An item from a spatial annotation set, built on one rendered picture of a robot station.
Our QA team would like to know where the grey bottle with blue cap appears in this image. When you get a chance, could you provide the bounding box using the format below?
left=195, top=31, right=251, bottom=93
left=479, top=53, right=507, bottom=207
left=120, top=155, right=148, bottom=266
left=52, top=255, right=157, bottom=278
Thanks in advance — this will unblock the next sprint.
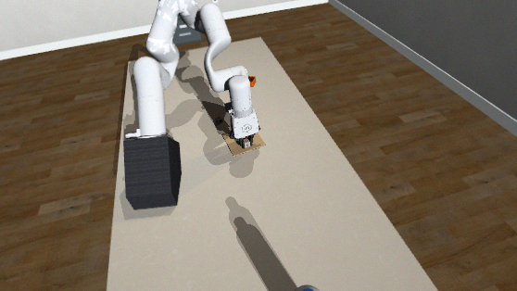
left=295, top=285, right=320, bottom=291

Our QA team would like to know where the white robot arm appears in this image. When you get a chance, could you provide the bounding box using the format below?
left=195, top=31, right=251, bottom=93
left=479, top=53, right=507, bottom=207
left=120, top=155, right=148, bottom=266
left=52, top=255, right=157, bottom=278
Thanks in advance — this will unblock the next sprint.
left=126, top=0, right=253, bottom=140

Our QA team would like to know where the tan flat square mat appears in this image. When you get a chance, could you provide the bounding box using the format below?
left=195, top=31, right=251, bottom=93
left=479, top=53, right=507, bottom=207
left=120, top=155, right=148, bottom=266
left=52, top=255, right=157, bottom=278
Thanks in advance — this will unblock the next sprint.
left=222, top=132, right=265, bottom=157

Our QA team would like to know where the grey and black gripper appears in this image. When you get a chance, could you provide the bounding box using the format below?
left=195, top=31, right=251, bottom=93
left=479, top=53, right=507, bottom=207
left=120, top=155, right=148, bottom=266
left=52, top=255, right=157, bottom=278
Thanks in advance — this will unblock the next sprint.
left=229, top=109, right=260, bottom=148

